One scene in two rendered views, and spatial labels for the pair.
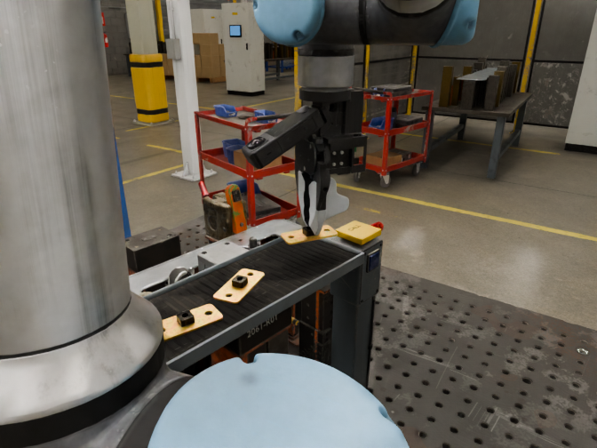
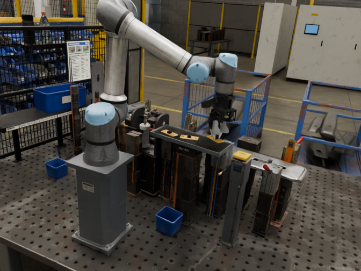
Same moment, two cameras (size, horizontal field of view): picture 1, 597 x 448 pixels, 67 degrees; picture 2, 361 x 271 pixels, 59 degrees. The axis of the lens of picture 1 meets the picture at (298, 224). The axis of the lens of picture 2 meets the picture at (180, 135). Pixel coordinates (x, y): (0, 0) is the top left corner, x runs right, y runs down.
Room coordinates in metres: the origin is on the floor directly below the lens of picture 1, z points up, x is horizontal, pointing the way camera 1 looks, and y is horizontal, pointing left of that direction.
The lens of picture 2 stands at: (0.21, -1.26, 1.72)
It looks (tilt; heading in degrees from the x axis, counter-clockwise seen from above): 22 degrees down; 78
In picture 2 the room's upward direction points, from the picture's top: 4 degrees clockwise
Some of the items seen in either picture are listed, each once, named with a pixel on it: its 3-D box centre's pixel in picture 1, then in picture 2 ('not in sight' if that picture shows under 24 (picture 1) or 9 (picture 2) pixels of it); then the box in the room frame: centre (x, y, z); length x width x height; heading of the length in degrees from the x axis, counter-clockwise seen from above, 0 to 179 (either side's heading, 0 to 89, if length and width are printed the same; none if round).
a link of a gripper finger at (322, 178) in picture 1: (318, 179); (214, 119); (0.61, -0.03, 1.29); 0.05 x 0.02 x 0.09; 22
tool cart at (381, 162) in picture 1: (388, 133); not in sight; (4.64, -0.93, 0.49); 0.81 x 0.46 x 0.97; 133
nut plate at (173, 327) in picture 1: (185, 319); (169, 132); (0.45, 0.14, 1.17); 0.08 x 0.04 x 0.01; 126
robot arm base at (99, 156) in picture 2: not in sight; (101, 147); (0.14, 0.00, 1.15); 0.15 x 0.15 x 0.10
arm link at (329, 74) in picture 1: (324, 73); (225, 87); (0.64, -0.04, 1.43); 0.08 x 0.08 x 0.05
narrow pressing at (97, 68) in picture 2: not in sight; (98, 86); (0.08, 0.98, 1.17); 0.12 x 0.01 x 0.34; 47
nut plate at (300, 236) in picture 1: (309, 231); (215, 137); (0.63, -0.02, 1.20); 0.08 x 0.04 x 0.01; 113
